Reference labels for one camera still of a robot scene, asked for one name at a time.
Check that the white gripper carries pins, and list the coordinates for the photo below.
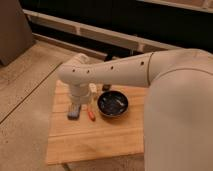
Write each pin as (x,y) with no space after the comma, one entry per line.
(80,94)

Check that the small white bottle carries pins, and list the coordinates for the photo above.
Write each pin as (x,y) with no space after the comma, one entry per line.
(93,89)

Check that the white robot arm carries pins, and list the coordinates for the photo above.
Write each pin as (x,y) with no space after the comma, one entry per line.
(178,109)

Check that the dark ceramic bowl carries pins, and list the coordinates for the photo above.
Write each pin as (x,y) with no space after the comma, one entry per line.
(112,103)

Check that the blue grey sponge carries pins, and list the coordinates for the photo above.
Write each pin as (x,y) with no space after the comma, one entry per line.
(74,111)

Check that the orange red tool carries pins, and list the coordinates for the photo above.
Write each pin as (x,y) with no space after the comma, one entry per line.
(90,112)

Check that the small black object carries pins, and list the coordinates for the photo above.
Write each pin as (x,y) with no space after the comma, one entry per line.
(106,87)

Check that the wooden board table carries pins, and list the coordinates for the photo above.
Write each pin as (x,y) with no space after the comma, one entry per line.
(84,139)

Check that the brown cabinet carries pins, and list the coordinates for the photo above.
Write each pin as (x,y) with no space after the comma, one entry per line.
(15,33)

